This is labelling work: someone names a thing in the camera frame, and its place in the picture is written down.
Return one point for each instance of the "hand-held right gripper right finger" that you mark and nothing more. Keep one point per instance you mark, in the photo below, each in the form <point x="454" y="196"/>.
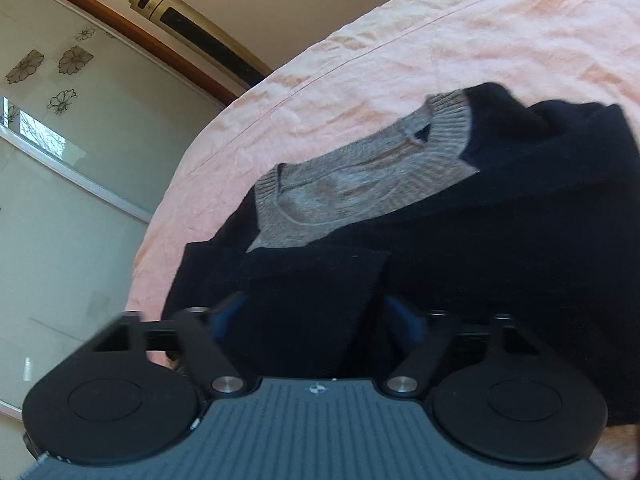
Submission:
<point x="401" y="316"/>

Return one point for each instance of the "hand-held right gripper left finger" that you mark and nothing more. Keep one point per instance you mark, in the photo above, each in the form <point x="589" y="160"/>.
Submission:
<point x="226" y="312"/>

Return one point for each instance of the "navy and grey knit sweater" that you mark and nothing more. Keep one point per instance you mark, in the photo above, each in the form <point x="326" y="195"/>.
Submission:
<point x="500" y="240"/>

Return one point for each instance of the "flower print sliding door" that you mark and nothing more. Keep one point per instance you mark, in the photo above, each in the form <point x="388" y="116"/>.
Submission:
<point x="65" y="170"/>

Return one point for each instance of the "pink bed sheet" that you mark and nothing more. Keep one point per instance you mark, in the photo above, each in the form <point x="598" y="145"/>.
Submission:
<point x="400" y="35"/>

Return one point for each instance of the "gold tower air conditioner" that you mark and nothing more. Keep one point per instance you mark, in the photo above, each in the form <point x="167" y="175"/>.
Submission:
<point x="200" y="26"/>

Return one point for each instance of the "brown wooden door frame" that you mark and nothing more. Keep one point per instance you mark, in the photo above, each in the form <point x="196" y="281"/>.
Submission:
<point x="150" y="42"/>

